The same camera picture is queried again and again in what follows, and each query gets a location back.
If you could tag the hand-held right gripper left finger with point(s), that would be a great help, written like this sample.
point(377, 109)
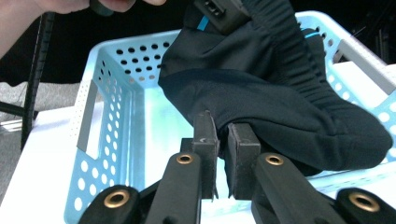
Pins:
point(205, 146)

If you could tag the black shorts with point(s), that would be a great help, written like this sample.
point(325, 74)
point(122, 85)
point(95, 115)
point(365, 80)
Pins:
point(264, 102)

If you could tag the light blue perforated plastic basket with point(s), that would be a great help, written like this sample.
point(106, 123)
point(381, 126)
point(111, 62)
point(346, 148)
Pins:
point(137, 124)

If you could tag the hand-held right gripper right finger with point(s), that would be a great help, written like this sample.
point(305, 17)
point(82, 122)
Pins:
point(244, 152)

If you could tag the black metal stand bar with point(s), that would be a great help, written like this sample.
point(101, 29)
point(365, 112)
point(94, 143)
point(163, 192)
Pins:
point(15, 109)

